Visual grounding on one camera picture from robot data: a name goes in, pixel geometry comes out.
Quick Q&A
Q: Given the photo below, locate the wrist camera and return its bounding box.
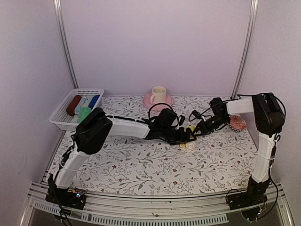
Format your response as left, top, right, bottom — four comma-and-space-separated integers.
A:
189, 110, 203, 121
178, 115, 185, 127

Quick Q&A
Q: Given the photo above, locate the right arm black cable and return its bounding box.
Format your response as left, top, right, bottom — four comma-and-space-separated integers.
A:
237, 93, 287, 139

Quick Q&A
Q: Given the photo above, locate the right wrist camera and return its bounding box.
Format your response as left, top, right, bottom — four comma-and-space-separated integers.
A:
189, 110, 203, 121

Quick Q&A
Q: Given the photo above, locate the right aluminium frame post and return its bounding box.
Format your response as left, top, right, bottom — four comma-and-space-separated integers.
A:
231, 0, 258, 99

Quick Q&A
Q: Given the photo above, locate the dark red rolled towel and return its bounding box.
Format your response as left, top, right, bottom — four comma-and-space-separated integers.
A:
66, 95, 81, 116

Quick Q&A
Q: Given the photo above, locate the light blue rolled towel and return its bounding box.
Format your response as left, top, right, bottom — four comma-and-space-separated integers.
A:
74, 96, 92, 115

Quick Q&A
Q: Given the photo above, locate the white plastic basket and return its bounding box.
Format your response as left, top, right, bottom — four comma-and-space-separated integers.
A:
49, 89, 104, 131

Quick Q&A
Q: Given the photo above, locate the aluminium frame post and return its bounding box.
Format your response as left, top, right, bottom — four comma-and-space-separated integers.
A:
53, 0, 79, 89
231, 0, 258, 99

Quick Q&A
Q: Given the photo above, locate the pink plate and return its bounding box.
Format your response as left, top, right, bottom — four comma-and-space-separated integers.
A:
143, 93, 174, 110

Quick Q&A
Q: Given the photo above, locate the front aluminium rail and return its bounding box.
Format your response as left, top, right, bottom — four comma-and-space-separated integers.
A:
21, 183, 294, 226

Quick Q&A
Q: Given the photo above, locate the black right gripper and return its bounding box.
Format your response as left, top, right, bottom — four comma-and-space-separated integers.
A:
193, 114, 229, 137

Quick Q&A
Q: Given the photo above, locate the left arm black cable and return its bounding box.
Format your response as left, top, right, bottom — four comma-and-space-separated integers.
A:
147, 102, 174, 121

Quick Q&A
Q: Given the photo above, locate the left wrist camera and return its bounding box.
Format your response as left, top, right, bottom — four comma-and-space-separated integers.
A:
178, 115, 185, 127

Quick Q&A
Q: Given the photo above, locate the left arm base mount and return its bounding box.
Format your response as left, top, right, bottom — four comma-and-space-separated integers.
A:
45, 186, 87, 210

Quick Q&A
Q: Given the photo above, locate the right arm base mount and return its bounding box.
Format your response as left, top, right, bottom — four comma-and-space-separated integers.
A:
225, 186, 268, 210

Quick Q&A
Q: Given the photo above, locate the cream ceramic mug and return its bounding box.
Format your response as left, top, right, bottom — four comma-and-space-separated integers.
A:
150, 86, 167, 104

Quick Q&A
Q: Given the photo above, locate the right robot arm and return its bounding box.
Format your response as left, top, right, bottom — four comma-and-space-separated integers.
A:
191, 92, 286, 205

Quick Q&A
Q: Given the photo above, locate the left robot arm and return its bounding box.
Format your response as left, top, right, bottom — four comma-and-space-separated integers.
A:
48, 107, 196, 204

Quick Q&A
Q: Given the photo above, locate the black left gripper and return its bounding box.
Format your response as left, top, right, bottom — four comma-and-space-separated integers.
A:
162, 127, 198, 146

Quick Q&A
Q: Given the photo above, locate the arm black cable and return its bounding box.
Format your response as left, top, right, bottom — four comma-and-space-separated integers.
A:
147, 102, 174, 121
237, 93, 287, 139

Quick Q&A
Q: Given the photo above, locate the left aluminium frame post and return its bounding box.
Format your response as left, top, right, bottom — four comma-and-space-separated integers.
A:
53, 0, 79, 89

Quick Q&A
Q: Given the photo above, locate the yellow patterned towel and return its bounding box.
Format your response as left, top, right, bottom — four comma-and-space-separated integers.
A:
179, 126, 197, 151

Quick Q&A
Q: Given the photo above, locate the green microfibre towel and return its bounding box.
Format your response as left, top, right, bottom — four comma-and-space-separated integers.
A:
78, 107, 91, 123

